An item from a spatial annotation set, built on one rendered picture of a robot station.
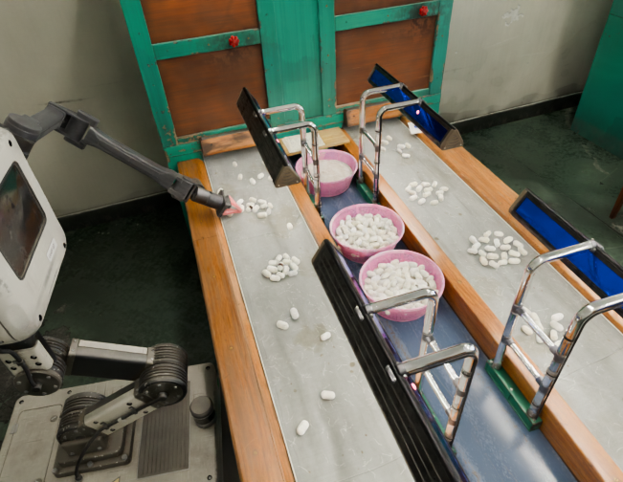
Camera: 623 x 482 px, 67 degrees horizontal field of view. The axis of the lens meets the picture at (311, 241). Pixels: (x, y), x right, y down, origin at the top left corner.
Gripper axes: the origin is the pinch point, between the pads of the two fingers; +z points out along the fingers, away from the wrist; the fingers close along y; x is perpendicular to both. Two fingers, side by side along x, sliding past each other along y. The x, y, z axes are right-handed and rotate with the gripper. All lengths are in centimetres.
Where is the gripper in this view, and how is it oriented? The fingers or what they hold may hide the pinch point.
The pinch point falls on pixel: (239, 210)
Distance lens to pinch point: 184.7
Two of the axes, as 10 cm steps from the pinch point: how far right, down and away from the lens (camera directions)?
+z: 7.7, 2.8, 5.8
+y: -3.1, -6.2, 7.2
